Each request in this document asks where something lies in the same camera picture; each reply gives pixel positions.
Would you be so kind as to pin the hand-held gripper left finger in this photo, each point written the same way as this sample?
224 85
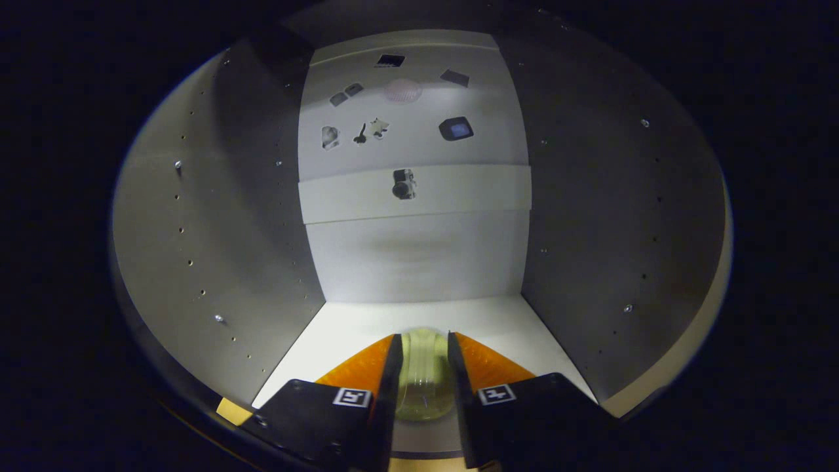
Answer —
314 419

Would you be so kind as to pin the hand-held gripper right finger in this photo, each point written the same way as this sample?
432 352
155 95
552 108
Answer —
537 419

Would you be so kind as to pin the translucent plastic cup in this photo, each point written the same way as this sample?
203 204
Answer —
425 380

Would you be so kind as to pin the dark grey framed cabinet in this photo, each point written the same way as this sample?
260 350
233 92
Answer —
196 216

